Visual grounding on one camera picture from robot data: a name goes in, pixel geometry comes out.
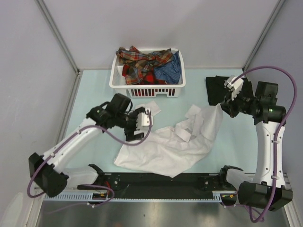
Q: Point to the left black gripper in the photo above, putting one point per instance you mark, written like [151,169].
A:
[129,134]

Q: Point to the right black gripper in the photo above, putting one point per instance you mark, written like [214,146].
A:
[228,106]

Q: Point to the white long sleeve shirt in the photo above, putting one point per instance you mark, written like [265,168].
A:
[170,151]

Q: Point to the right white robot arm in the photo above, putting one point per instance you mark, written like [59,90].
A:
[267,187]

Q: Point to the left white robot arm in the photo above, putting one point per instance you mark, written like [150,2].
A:
[115,118]

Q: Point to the folded black shirt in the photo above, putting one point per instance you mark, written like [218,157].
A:
[216,90]

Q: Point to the red black plaid shirt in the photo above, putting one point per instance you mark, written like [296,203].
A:
[149,79]

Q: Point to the white plastic laundry basket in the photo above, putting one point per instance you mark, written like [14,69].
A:
[117,81]

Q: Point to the blue checked shirt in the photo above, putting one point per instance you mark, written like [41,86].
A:
[170,72]

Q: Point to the brown plaid shirt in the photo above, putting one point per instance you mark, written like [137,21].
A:
[137,64]

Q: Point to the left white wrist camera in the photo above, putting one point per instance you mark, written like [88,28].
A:
[145,119]

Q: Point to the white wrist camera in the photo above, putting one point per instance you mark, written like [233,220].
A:
[145,119]
[234,86]

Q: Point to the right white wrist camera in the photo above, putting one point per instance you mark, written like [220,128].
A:
[234,86]

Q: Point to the white slotted cable duct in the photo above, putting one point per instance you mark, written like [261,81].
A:
[95,197]

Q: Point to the right aluminium corner post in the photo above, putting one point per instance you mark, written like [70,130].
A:
[272,18]

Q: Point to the aluminium corner post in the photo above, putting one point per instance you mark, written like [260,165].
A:
[57,34]
[272,18]

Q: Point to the aluminium frame rail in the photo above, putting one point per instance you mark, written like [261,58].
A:
[286,179]

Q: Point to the left aluminium corner post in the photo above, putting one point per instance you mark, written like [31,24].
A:
[57,34]

